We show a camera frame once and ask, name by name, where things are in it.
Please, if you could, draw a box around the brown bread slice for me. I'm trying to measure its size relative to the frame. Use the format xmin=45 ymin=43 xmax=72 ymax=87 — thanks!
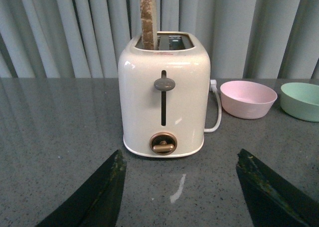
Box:
xmin=140 ymin=0 xmax=158 ymax=50

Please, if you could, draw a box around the white power cable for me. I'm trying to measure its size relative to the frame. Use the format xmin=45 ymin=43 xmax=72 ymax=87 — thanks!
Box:
xmin=204 ymin=79 xmax=222 ymax=134

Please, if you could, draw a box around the green plastic bowl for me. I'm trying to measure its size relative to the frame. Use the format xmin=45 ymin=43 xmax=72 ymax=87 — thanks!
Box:
xmin=280 ymin=82 xmax=319 ymax=122

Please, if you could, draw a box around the cream white toaster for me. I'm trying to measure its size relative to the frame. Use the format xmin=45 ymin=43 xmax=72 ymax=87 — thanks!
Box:
xmin=118 ymin=31 xmax=210 ymax=158

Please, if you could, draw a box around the pink plastic bowl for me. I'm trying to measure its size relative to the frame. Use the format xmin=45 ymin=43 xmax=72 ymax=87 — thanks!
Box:
xmin=220 ymin=80 xmax=278 ymax=120

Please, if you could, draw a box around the grey pleated curtain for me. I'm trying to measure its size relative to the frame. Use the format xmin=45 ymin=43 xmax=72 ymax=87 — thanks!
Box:
xmin=0 ymin=0 xmax=319 ymax=79

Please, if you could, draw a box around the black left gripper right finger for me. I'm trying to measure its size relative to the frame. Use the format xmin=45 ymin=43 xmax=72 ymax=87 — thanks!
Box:
xmin=236 ymin=149 xmax=319 ymax=227

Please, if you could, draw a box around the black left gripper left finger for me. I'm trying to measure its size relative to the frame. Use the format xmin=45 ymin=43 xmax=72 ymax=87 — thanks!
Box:
xmin=37 ymin=150 xmax=127 ymax=227

